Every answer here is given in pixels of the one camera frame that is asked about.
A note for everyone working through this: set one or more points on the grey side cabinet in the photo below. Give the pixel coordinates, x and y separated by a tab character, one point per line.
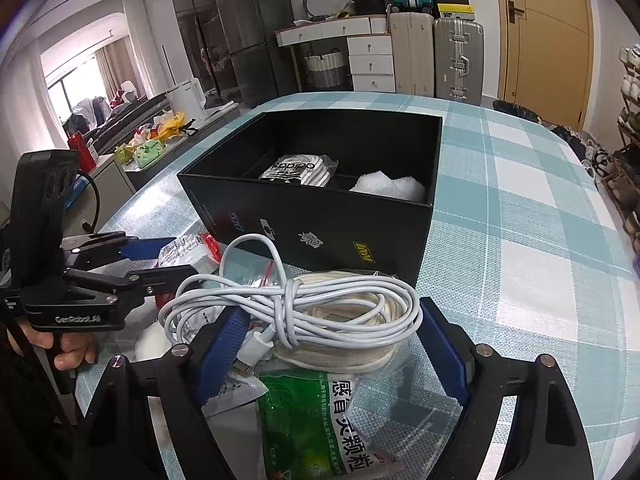
150	170

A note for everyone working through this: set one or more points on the yellow plastic bag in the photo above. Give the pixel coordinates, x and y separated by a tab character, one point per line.
171	124

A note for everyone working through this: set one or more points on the white flat packet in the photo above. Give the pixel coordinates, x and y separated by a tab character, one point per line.
235	390

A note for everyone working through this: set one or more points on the black trash bin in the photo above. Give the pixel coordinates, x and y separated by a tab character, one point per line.
515	110

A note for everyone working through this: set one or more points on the shoes on floor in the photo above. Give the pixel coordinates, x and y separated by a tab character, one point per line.
582	150

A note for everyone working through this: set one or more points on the white electric kettle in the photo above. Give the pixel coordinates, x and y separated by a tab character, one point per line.
185	100

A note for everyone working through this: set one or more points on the brown curtain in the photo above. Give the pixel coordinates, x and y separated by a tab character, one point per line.
112	70

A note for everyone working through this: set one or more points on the clear zip bag red strip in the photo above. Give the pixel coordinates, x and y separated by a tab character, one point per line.
250	275

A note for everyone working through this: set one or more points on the dark grey fridge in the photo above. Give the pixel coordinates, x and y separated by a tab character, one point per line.
260	35

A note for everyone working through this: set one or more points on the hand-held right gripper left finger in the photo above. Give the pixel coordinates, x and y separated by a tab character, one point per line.
220	360

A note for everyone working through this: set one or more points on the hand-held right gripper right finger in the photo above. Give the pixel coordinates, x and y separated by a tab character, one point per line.
445	355

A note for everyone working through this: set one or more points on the oval desk mirror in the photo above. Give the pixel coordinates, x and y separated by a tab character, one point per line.
325	0

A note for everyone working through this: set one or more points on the tan wooden door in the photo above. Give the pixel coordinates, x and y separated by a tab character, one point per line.
545	35

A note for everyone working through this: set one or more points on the white desk with drawers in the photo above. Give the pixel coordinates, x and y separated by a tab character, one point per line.
370	55

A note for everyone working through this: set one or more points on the white plastic wrap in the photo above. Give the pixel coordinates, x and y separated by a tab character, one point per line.
387	187

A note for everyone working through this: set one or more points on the silver suitcase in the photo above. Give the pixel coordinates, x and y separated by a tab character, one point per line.
457	60

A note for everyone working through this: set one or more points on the person's left hand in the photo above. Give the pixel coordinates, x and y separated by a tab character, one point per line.
75	350

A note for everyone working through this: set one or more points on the beige suitcase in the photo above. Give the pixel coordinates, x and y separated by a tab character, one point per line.
411	55

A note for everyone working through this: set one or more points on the white grey laundry basket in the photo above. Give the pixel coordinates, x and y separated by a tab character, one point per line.
325	70

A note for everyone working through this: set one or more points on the black cardboard box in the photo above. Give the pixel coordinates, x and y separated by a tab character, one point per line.
325	240

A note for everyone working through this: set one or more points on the white printed packet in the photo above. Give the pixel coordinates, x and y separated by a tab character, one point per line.
182	255

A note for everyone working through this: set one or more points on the black white printed sock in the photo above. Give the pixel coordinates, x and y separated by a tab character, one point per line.
297	170

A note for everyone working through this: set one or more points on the green medicine packet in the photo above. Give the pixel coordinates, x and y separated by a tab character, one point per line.
310	420

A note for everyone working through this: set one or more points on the shoe rack with shoes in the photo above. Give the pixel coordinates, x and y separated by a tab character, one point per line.
627	160

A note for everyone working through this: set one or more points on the dark glass wardrobe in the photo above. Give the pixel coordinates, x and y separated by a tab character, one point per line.
197	35

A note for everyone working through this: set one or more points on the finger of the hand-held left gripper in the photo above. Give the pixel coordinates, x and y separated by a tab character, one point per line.
167	280
147	249

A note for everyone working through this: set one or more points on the teal checked tablecloth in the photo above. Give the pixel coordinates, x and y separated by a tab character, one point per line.
525	260

